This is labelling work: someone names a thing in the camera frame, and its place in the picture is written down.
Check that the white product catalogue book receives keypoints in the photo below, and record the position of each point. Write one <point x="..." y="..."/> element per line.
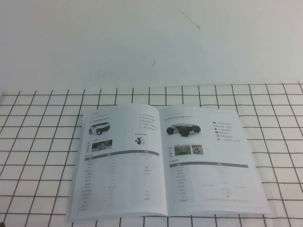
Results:
<point x="189" y="179"/>

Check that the white black grid tablecloth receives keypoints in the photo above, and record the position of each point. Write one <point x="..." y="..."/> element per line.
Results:
<point x="35" y="142"/>

